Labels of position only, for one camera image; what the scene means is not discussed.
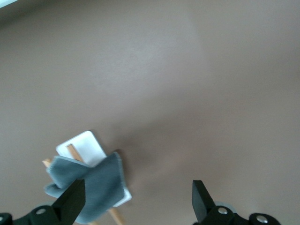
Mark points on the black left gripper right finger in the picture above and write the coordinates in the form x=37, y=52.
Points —
x=202, y=204

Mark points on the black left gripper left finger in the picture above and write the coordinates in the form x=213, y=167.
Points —
x=70, y=202

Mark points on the pink and grey microfibre towel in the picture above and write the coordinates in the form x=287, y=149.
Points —
x=105, y=178

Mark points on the wooden chopsticks pair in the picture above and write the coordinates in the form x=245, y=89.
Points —
x=86, y=145

